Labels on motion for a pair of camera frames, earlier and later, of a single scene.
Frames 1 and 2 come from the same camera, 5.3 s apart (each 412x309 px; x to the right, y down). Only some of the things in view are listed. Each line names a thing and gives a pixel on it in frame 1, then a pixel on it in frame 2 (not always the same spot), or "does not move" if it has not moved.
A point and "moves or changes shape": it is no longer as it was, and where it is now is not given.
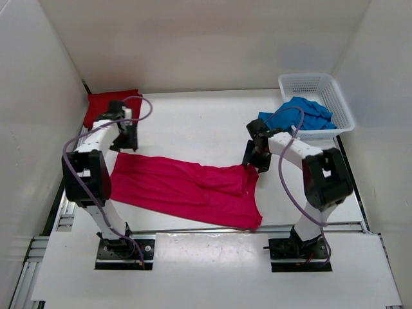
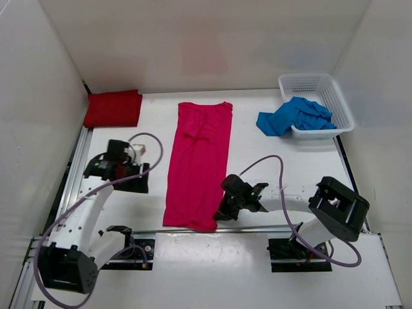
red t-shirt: [98, 103] does not move
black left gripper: [131, 143] -> [140, 185]
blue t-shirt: [316, 117] does not move
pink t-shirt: [190, 188] moves or changes shape
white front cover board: [214, 270] does not move
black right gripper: [262, 165] -> [223, 212]
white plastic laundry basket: [324, 89] does not move
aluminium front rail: [80, 232] does not move
